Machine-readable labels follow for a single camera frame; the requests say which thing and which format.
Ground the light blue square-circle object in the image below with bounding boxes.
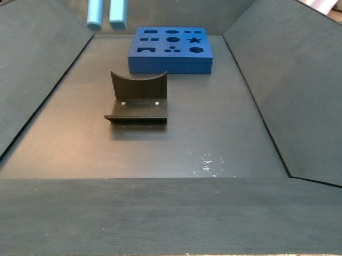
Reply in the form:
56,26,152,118
87,0,128,31

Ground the black curved fixture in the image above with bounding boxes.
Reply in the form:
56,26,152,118
104,73,167,124

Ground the blue block with shaped holes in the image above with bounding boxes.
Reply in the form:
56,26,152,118
128,27,214,74

